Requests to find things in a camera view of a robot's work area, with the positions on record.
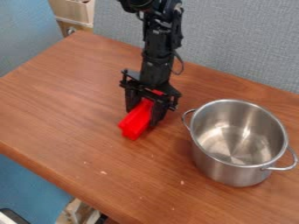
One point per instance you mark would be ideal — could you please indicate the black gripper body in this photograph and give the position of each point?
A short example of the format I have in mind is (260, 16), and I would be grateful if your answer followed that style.
(152, 81)

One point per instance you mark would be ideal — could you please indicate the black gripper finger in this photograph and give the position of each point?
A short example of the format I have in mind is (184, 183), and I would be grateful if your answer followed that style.
(133, 99)
(158, 112)

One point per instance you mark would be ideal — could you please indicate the stainless steel pot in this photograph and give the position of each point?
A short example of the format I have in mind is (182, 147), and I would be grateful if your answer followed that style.
(238, 140)

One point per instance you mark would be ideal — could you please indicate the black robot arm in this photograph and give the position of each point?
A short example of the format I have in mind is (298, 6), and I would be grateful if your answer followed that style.
(162, 18)

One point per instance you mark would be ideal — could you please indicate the light wooden furniture piece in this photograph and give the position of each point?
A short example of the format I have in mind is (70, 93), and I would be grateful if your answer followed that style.
(74, 15)

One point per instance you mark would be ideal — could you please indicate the red plastic block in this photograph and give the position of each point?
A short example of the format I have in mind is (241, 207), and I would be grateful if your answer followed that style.
(137, 121)

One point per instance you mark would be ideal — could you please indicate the dark object bottom corner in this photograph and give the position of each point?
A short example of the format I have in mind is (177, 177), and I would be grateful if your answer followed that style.
(10, 217)

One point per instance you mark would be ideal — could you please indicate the wooden frame under table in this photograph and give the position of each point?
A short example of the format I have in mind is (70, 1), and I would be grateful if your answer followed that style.
(78, 213)

